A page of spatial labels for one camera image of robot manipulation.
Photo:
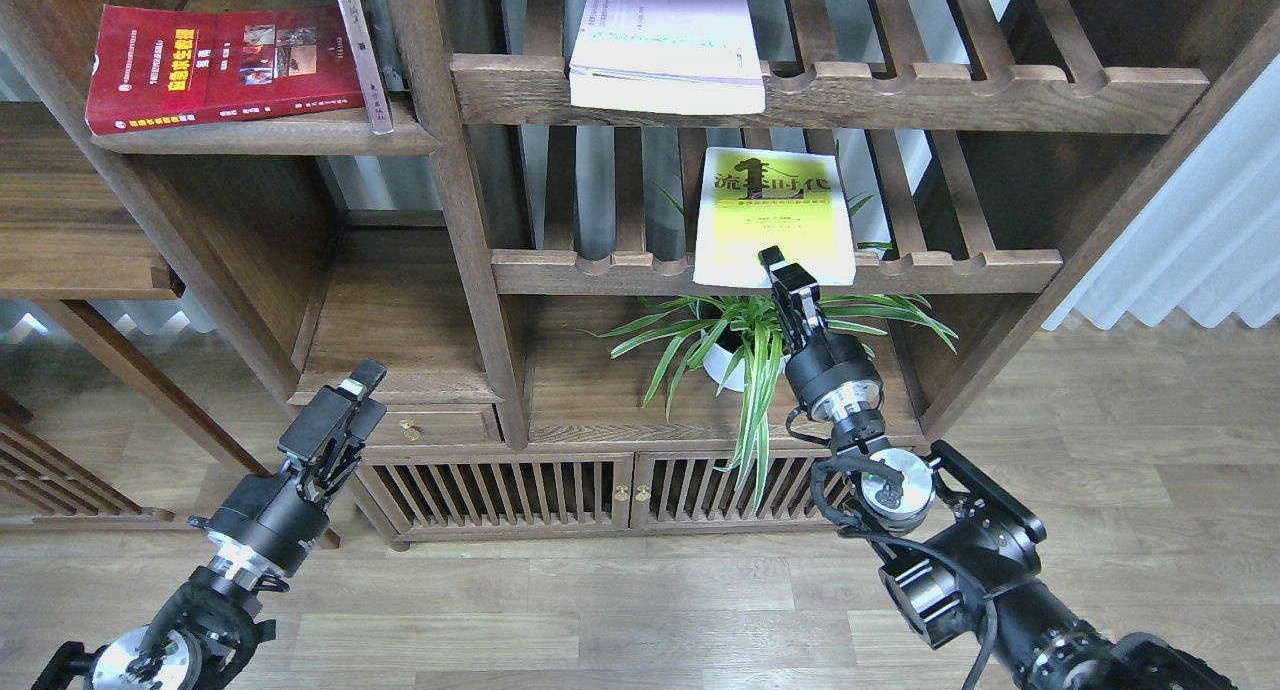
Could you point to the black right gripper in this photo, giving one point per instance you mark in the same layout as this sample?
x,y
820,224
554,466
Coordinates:
x,y
830,373

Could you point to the thin upright book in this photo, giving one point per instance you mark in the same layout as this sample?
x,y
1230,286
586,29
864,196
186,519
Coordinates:
x,y
368,72

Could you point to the white plant pot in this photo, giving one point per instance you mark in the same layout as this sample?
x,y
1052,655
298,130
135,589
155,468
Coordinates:
x,y
717,365

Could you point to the white curtain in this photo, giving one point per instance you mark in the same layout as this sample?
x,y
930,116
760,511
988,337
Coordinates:
x,y
1208,243

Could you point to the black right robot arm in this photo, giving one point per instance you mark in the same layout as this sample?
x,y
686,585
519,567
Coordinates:
x,y
959,552

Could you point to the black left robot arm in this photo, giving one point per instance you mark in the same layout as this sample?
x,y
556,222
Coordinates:
x,y
207,631

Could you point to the brass drawer knob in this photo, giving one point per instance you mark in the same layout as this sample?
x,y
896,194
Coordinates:
x,y
410,431

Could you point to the yellow green paperback book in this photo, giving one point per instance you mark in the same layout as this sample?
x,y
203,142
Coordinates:
x,y
754,198

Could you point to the white lavender paperback book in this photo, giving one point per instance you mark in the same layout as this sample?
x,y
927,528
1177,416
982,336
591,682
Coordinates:
x,y
689,57

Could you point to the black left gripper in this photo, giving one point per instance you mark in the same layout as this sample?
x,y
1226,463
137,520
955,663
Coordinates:
x,y
280,517

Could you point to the green spider plant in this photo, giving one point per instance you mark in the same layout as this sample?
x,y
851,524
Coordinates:
x,y
691,325

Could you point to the red paperback book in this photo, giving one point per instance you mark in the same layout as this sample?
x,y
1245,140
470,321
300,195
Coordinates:
x,y
164,69

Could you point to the dark wooden slatted bench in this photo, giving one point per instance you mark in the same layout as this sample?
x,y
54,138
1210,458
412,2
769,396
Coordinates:
x,y
55,492

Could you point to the dark wooden bookshelf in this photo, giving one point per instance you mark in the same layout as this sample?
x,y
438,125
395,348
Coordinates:
x,y
473,248

